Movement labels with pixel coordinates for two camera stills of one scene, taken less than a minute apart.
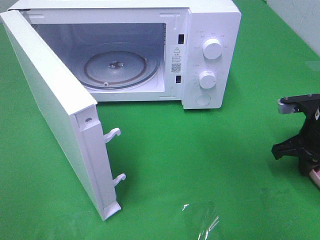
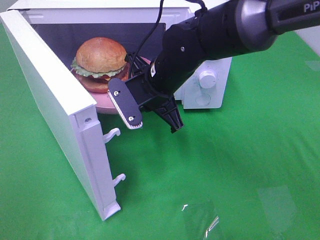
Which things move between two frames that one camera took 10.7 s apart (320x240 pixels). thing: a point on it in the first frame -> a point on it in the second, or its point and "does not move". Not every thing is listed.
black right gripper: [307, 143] -> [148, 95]
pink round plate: [315, 175] -> [104, 104]
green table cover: [190, 174] does not move
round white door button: [203, 100] does not move
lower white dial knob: [207, 79] does not move
